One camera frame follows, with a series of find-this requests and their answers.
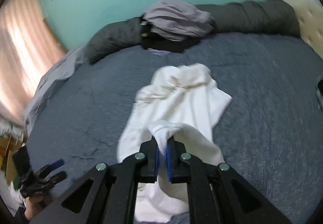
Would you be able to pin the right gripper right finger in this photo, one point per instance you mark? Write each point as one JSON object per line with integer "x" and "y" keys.
{"x": 217, "y": 194}

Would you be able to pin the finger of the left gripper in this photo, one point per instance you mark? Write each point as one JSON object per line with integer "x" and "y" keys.
{"x": 54, "y": 178}
{"x": 51, "y": 167}

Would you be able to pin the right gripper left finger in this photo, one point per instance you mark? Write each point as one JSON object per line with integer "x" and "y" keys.
{"x": 105, "y": 194}

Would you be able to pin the white long sleeve shirt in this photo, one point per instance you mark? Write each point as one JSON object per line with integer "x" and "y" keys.
{"x": 181, "y": 102}

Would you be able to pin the person left hand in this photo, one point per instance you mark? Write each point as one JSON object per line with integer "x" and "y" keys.
{"x": 33, "y": 205}

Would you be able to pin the person left dark sleeve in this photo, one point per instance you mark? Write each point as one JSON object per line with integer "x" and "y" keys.
{"x": 20, "y": 217}

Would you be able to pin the brown cardboard box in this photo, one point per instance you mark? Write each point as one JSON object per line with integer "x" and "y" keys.
{"x": 10, "y": 142}

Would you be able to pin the blue bed sheet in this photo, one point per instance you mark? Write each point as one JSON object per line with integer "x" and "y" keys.
{"x": 271, "y": 133}

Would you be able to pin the light grey pillow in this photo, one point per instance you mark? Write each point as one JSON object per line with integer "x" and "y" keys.
{"x": 50, "y": 83}

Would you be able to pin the pink curtain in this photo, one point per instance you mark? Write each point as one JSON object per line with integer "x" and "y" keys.
{"x": 28, "y": 51}

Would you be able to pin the light blue checked cloth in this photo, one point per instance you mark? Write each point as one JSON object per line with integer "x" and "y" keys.
{"x": 158, "y": 52}

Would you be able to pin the grey lilac garment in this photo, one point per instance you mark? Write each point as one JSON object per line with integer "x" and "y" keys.
{"x": 177, "y": 20}

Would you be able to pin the dark grey rolled duvet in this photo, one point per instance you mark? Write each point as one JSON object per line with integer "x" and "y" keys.
{"x": 267, "y": 17}

